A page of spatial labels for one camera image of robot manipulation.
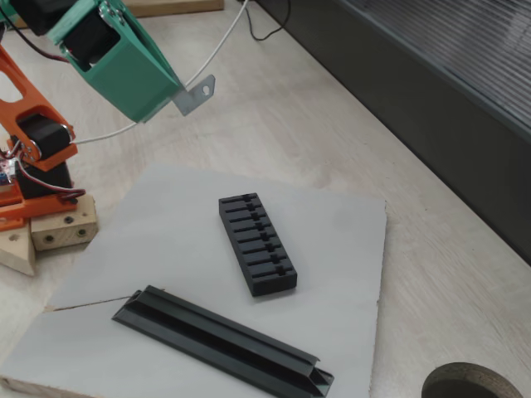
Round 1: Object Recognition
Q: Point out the grey flat board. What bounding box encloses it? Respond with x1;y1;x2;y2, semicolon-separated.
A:
0;162;387;398

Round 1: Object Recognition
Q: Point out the red white black servo wire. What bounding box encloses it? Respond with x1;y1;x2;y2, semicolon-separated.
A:
16;163;87;205

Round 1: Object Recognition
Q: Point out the glass partition with blinds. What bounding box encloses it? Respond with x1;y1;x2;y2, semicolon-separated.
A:
338;0;531;140

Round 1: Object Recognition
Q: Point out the white cable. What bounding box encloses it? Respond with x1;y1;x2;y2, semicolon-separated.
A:
73;0;251;145

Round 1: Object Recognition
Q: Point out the black slotted holder block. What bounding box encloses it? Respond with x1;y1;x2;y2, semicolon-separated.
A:
218;192;299;299

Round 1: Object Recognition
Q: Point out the wooden beam with screws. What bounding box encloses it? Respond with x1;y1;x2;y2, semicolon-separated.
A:
31;194;99;252

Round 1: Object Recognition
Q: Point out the thin black looped cable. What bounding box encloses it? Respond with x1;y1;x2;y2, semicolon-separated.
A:
236;0;291;41

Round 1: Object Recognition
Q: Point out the red controller circuit board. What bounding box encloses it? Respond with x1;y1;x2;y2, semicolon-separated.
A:
0;147;20;188

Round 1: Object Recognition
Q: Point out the light wooden bevelled block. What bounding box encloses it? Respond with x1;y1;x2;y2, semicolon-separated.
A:
0;219;37;277

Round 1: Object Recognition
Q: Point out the long black rail profile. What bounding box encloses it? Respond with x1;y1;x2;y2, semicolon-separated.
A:
110;284;335;398

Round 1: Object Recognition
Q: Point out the long wooden plank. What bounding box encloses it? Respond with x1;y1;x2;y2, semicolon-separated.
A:
119;0;225;20

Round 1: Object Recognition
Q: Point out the small metal bracket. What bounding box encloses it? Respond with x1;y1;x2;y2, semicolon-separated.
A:
171;73;217;117

